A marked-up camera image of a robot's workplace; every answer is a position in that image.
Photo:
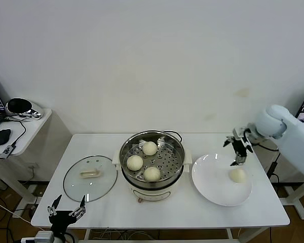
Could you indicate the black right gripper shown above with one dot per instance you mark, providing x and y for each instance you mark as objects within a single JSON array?
[{"x": 240, "y": 147}]

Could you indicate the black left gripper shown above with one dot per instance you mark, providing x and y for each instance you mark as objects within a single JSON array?
[{"x": 59, "y": 220}]

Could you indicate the white steamed baozi bun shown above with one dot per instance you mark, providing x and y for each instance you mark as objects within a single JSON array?
[
  {"x": 237, "y": 176},
  {"x": 134, "y": 162},
  {"x": 150, "y": 148},
  {"x": 152, "y": 174}
]

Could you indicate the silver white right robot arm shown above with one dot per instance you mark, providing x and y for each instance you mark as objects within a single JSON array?
[{"x": 294, "y": 136}]

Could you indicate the stainless steel steamer basket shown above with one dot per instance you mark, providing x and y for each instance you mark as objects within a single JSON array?
[{"x": 169, "y": 174}]

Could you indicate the round glass pot lid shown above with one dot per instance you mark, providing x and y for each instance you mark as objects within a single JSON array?
[{"x": 96, "y": 182}]

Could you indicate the round white plate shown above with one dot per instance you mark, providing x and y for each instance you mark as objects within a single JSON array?
[{"x": 207, "y": 182}]

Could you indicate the grey usb dongle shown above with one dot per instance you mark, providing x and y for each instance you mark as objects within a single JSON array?
[{"x": 7, "y": 151}]

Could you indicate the white side table with mouse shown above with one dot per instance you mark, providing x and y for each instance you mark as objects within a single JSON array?
[{"x": 38, "y": 126}]

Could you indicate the white side table with label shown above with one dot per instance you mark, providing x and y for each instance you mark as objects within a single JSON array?
[{"x": 297, "y": 202}]

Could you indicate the white electric cooker pot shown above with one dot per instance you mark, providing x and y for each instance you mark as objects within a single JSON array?
[{"x": 152, "y": 196}]

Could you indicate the black computer mouse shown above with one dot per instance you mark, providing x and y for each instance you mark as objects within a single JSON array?
[{"x": 1, "y": 136}]

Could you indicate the chrome and black headset device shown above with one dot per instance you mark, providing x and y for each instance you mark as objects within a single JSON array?
[{"x": 17, "y": 105}]

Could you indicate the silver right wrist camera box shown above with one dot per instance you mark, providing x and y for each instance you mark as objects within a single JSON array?
[{"x": 238, "y": 132}]

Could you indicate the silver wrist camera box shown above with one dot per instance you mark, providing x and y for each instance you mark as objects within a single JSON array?
[
  {"x": 44, "y": 237},
  {"x": 238, "y": 132}
]

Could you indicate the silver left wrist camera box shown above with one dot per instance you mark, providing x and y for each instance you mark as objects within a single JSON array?
[{"x": 44, "y": 237}]

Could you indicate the white wall socket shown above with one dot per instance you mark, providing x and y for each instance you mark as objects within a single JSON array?
[{"x": 33, "y": 166}]

